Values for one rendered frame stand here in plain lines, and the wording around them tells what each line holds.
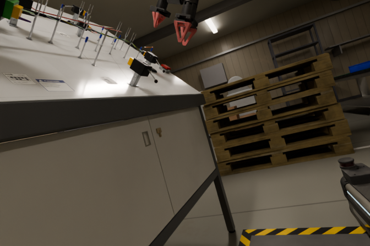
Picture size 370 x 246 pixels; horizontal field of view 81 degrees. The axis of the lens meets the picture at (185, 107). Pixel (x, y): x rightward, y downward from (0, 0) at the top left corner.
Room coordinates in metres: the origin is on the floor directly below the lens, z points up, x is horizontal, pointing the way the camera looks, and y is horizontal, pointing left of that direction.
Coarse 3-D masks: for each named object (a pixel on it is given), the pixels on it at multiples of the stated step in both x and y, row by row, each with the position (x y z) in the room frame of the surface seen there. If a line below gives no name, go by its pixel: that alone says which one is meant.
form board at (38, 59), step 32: (0, 32) 0.63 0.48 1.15; (32, 32) 0.77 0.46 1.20; (64, 32) 0.98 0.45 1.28; (0, 64) 0.49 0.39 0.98; (32, 64) 0.57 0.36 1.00; (64, 64) 0.67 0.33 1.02; (96, 64) 0.82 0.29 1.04; (0, 96) 0.40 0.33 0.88; (32, 96) 0.45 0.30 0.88; (64, 96) 0.51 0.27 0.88; (96, 96) 0.60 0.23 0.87; (128, 96) 0.71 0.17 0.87
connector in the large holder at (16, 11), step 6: (6, 0) 0.48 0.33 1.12; (12, 0) 0.50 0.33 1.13; (6, 6) 0.48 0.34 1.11; (12, 6) 0.49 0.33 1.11; (18, 6) 0.51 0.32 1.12; (6, 12) 0.49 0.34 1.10; (12, 12) 0.50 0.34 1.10; (18, 12) 0.50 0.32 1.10; (6, 18) 0.50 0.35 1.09; (18, 18) 0.51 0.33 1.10
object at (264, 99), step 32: (288, 64) 2.19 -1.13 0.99; (320, 64) 2.10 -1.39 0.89; (256, 96) 2.30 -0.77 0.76; (288, 96) 2.21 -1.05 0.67; (320, 96) 2.10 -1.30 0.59; (224, 128) 2.44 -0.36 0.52; (256, 128) 3.09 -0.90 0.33; (288, 128) 2.26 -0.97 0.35; (320, 128) 2.49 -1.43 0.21; (224, 160) 2.43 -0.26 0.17; (288, 160) 2.30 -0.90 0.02
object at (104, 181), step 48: (0, 144) 0.40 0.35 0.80; (48, 144) 0.48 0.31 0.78; (96, 144) 0.59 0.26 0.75; (144, 144) 0.78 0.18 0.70; (0, 192) 0.38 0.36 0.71; (48, 192) 0.46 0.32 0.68; (96, 192) 0.56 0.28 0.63; (144, 192) 0.72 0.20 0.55; (0, 240) 0.37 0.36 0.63; (48, 240) 0.44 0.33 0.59; (96, 240) 0.53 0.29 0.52; (144, 240) 0.67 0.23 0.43
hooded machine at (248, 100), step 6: (234, 78) 6.03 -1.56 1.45; (240, 78) 5.99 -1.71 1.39; (234, 90) 6.06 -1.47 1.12; (240, 90) 6.01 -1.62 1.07; (246, 90) 5.92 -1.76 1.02; (252, 96) 5.89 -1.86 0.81; (234, 102) 6.05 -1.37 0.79; (240, 102) 6.00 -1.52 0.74; (246, 102) 5.95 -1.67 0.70; (252, 102) 5.90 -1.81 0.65; (240, 114) 6.03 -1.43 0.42
